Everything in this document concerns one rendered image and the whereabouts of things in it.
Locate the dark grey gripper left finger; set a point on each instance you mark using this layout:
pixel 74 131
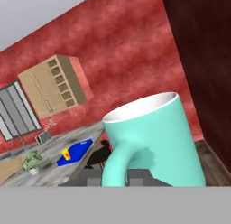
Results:
pixel 90 175

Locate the black chair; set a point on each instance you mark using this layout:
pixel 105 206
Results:
pixel 99 156

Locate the beige wall cupboard with shelves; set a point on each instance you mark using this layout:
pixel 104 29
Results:
pixel 45 89

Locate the window with grey blinds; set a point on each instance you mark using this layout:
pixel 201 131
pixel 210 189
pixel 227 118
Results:
pixel 18 113

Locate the yellow cup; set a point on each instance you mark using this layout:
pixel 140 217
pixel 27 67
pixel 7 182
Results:
pixel 66 154

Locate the blue tray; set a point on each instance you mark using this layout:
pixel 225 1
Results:
pixel 78 151

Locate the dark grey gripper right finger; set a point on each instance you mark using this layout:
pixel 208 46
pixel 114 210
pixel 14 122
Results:
pixel 136 175

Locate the green plant in white pot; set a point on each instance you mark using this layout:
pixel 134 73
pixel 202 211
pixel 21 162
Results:
pixel 32 162

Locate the dark brown tall cabinet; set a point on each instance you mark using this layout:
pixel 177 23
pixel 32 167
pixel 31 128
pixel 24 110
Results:
pixel 207 68

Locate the small grey appliance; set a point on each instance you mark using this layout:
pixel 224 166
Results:
pixel 43 138

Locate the grey tap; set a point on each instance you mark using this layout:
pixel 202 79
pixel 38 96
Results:
pixel 50 124

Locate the teal mug with white inside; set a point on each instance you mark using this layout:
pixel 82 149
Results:
pixel 168 143

